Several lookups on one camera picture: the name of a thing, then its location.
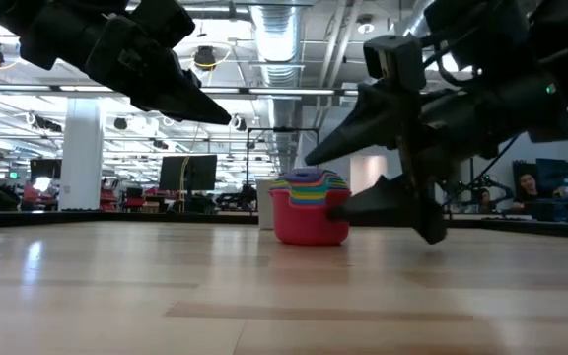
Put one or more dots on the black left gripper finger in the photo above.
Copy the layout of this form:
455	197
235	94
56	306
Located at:
185	103

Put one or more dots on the red measuring cup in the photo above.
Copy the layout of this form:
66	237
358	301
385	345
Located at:
304	224

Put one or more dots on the small dark monitor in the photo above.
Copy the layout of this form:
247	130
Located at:
46	167

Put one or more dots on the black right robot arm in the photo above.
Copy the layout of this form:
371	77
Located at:
560	49

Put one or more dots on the round ceiling sensor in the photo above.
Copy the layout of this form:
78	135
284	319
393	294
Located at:
365	28

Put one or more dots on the person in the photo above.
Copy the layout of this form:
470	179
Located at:
528	185
485	197

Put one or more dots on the teal measuring cup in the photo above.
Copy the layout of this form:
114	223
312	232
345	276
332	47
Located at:
313	185

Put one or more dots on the blue-screen monitor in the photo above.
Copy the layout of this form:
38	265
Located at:
557	175

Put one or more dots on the large blue measuring cup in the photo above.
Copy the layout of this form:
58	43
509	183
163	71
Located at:
308	201

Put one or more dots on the green measuring cup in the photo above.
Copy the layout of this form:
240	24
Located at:
313	189

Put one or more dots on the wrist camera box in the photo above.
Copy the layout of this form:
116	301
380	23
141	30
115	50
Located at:
165	22
397	59

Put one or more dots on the orange measuring cup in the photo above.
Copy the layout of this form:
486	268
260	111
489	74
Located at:
313	180

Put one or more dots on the yellow measuring cup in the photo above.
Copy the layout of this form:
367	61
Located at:
313	194

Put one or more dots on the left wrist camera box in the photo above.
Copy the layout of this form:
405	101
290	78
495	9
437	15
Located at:
165	22

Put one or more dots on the white building pillar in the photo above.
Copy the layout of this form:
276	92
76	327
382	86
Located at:
82	158

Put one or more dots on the black metal table frame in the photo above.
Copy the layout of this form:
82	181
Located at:
165	217

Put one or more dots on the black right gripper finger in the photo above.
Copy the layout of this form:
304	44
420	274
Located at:
368	123
392	204

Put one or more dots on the small navy measuring cup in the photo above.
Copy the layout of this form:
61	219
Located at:
313	173

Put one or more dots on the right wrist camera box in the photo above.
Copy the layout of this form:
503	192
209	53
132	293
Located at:
397	59

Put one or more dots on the silver ribbed ventilation duct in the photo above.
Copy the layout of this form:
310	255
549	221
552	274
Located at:
276	39

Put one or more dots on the black background robot arm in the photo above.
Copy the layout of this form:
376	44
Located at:
491	185

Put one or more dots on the large dark monitor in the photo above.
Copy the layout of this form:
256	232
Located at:
188	172

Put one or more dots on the ceiling light strip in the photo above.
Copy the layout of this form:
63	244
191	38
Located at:
289	91
27	89

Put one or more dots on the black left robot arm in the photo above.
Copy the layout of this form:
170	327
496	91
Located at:
42	29

